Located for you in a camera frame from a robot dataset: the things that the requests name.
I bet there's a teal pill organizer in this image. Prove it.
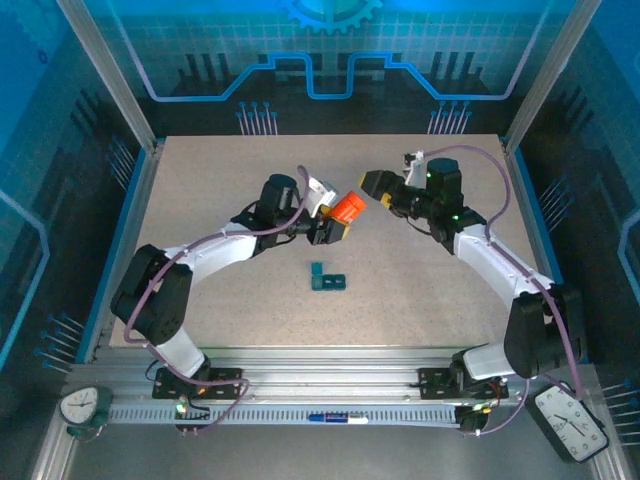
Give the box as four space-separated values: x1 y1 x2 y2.
308 260 349 292

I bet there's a slotted grey cable duct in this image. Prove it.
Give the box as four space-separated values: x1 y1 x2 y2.
107 403 464 427

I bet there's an orange pill bottle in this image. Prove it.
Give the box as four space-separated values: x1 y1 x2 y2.
327 189 369 226

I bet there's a blue white marker pen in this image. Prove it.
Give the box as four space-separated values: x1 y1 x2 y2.
307 412 370 426

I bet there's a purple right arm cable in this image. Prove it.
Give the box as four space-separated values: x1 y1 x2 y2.
422 144 584 437

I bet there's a black rectangular alarm clock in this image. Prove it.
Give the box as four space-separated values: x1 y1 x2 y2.
524 382 610 464

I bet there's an aluminium blue side rail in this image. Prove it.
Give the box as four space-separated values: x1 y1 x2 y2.
74 139 166 364
499 134 591 366

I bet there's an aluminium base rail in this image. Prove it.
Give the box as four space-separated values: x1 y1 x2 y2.
69 347 596 406

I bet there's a round green alarm clock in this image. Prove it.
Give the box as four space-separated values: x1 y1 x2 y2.
58 384 115 441

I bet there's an aluminium frame post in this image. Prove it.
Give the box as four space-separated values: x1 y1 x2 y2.
57 0 166 151
502 0 609 151

